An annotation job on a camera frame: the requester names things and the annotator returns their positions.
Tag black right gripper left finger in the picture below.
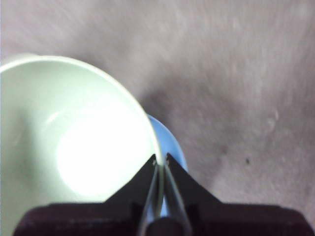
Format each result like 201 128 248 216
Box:
12 154 158 236

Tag pale green bowl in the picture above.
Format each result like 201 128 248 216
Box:
0 55 164 236

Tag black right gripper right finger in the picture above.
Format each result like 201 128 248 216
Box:
164 153 315 236

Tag blue ribbed bowl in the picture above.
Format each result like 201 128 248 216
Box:
147 115 189 219

